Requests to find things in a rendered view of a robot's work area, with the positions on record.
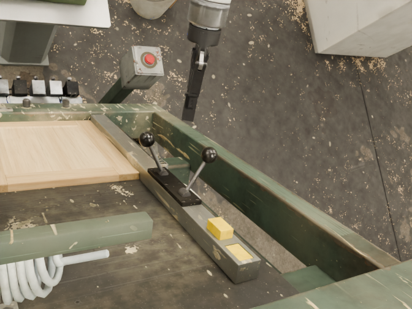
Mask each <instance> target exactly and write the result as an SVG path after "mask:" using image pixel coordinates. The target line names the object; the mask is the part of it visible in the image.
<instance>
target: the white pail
mask: <svg viewBox="0 0 412 309"><path fill-rule="evenodd" d="M176 1H177V0H130V3H131V6H132V8H133V9H134V10H135V12H136V13H137V14H139V15H140V16H141V17H143V18H146V19H149V20H154V19H157V18H159V17H160V16H161V15H162V14H163V13H164V12H165V11H166V10H167V9H168V8H171V7H172V6H173V5H174V3H175V2H176Z"/></svg>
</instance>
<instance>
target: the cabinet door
mask: <svg viewBox="0 0 412 309"><path fill-rule="evenodd" d="M139 177H140V173H139V172H138V171H137V169H136V168H135V167H134V166H133V165H132V164H131V163H130V162H129V161H128V160H127V159H126V158H125V157H124V156H123V155H122V154H121V153H120V152H119V151H118V149H117V148H116V147H115V146H114V145H113V144H112V143H111V142H110V141H109V140H108V138H106V136H105V135H103V133H102V132H101V131H100V130H99V129H98V128H97V127H96V126H95V125H94V124H93V123H92V122H91V121H90V120H81V121H21V122H0V193H6V192H12V191H25V190H32V189H44V188H56V187H63V186H75V185H87V184H95V183H107V182H114V181H126V180H138V179H139Z"/></svg>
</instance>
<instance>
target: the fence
mask: <svg viewBox="0 0 412 309"><path fill-rule="evenodd" d="M91 122H92V123H93V124H94V125H95V126H96V127H97V128H98V129H99V130H100V131H101V132H102V133H103V135H105V136H106V138H108V140H109V141H110V142H111V143H112V144H113V145H114V146H115V147H116V148H117V149H118V151H119V152H120V153H121V154H122V155H123V156H124V157H125V158H126V159H127V160H128V161H129V162H130V163H131V164H132V165H133V166H134V167H135V168H136V169H137V171H138V172H139V173H140V177H139V179H140V180H141V181H142V183H143V184H144V185H145V186H146V187H147V188H148V189H149V190H150V191H151V192H152V193H153V194H154V195H155V197H156V198H157V199H158V200H159V201H160V202H161V203H162V204H163V206H165V208H166V209H167V210H168V211H169V212H170V213H171V214H172V215H173V216H174V218H175V219H176V220H177V221H178V222H179V223H180V224H181V225H182V226H183V227H184V228H185V229H186V231H187V232H188V233H189V234H190V235H191V236H192V237H193V239H194V240H195V241H196V242H197V243H198V244H199V245H200V246H201V247H202V248H203V249H204V250H205V252H206V253H207V254H208V255H209V256H210V257H211V258H212V259H213V260H214V261H215V262H216V263H217V264H218V266H219V267H220V268H221V269H222V270H223V271H224V273H225V274H226V275H227V276H228V277H229V278H230V279H231V280H232V281H233V282H234V283H235V284H237V283H241V282H244V281H248V280H252V279H255V278H257V277H258V273H259V267H260V263H261V259H259V258H258V257H257V256H256V255H255V254H254V253H253V252H252V251H251V250H250V249H249V248H248V247H247V246H246V245H245V244H244V243H242V242H241V241H240V240H239V239H238V238H237V237H236V236H235V235H234V234H233V236H232V238H229V239H225V240H218V239H217V238H216V237H215V236H214V235H213V234H212V233H211V232H210V231H209V230H208V229H207V222H208V219H210V218H215V217H214V216H213V215H212V214H211V213H210V212H209V211H208V210H207V209H206V208H205V207H204V206H203V205H202V204H200V205H192V206H187V207H182V206H181V205H180V204H179V203H178V202H177V201H176V200H175V199H174V198H173V197H172V196H171V195H170V194H169V193H168V192H167V191H166V190H165V189H164V188H163V187H162V186H161V185H160V184H159V183H158V182H157V181H156V180H155V179H154V178H153V177H152V176H151V175H150V174H149V173H148V172H147V171H148V168H155V167H157V165H156V163H155V161H154V160H153V159H152V158H151V157H149V156H148V155H147V154H146V153H145V152H144V151H143V150H142V149H141V148H140V147H139V146H138V145H137V144H136V143H135V142H133V141H132V140H131V139H130V138H129V137H128V136H127V135H126V134H125V133H124V132H123V131H122V130H121V129H120V128H119V127H118V126H116V125H115V124H114V123H113V122H112V121H111V120H110V119H109V118H107V117H106V116H105V115H91ZM235 244H239V245H240V246H241V247H242V248H243V249H244V250H245V251H246V252H247V253H249V254H250V255H251V256H252V257H253V258H251V259H246V260H243V261H239V260H238V259H237V258H236V257H235V256H234V255H233V254H232V253H231V252H230V251H229V250H228V249H227V248H226V246H229V245H235Z"/></svg>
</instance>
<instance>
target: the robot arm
mask: <svg viewBox="0 0 412 309"><path fill-rule="evenodd" d="M230 3H231V0H190V3H189V10H188V16H187V19H188V21H190V22H191V23H189V28H188V33H187V39H188V40H189V41H190V42H192V43H196V46H195V48H192V50H191V54H192V57H191V68H190V72H189V79H188V84H187V87H188V89H187V92H186V93H185V103H184V106H183V113H182V116H181V119H182V120H185V121H194V115H195V111H196V105H197V100H198V97H199V95H200V88H201V85H202V81H203V77H204V72H205V69H206V67H207V61H208V58H209V52H208V49H207V48H208V47H209V46H212V47H214V46H217V45H218V43H219V38H220V34H221V29H220V28H224V27H225V24H226V20H227V15H228V11H229V8H230Z"/></svg>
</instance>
